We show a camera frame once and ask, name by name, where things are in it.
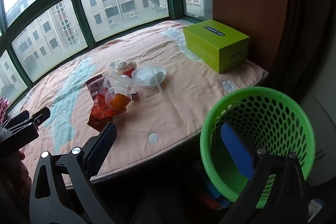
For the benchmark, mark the green perforated wastebasket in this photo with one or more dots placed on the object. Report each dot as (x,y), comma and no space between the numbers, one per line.
(275,119)

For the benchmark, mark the red white striped cloth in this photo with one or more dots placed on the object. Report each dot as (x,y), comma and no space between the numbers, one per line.
(3,108)

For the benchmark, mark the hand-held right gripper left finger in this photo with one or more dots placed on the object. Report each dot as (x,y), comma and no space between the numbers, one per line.
(102,145)

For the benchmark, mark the clear bowl with white tissue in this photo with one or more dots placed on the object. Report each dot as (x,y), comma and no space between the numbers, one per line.
(147,75)

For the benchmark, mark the pink printed blanket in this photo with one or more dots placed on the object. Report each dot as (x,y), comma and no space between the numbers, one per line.
(183,98)

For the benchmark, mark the grey apartment building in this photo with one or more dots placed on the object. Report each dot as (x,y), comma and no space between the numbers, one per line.
(52,24)

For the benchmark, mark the red snack wrapper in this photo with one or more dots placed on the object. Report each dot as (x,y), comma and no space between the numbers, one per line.
(101,113)

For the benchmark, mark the crumpled foil wrapper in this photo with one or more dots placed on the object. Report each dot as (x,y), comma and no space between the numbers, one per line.
(129,67)

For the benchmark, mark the lime green cardboard box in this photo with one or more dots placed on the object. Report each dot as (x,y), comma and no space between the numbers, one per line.
(210,40)

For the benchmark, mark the person's left hand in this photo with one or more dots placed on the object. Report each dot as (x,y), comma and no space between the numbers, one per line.
(23,174)

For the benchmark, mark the blue orange box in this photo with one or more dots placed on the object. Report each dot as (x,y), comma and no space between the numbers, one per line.
(212,195)

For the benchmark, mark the outdoor air conditioner unit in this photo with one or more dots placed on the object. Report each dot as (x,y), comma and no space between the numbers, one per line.
(132,14)

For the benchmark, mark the clear jelly cup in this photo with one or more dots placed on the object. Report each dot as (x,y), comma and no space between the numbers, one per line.
(115,65)

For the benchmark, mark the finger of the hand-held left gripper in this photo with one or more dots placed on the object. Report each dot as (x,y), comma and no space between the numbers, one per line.
(39,113)
(17,117)

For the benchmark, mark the clear cup with orange wrapper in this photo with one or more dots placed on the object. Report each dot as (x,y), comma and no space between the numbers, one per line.
(118,102)

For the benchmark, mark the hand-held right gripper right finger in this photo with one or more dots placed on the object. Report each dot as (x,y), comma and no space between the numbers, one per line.
(236,150)

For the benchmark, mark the clear round plastic container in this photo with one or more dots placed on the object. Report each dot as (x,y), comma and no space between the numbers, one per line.
(119,79)

